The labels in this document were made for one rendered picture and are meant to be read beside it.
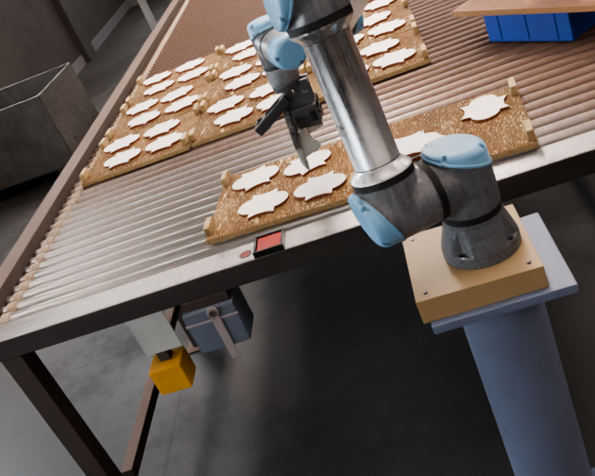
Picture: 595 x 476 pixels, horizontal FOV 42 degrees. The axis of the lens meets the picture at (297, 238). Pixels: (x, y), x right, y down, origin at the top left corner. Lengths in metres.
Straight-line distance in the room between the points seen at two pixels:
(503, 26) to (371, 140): 1.18
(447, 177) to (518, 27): 1.10
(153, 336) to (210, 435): 0.96
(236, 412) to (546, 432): 1.44
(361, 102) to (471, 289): 0.40
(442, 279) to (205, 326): 0.67
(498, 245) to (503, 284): 0.07
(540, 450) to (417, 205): 0.67
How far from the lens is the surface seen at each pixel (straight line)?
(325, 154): 2.08
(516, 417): 1.72
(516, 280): 1.44
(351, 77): 1.31
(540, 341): 1.61
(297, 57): 1.66
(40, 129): 6.00
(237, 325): 1.89
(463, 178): 1.39
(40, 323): 2.05
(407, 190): 1.35
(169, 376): 2.02
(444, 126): 2.01
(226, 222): 1.98
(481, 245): 1.45
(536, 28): 2.38
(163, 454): 2.93
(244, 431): 2.82
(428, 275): 1.49
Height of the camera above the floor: 1.76
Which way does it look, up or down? 28 degrees down
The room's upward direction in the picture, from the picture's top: 24 degrees counter-clockwise
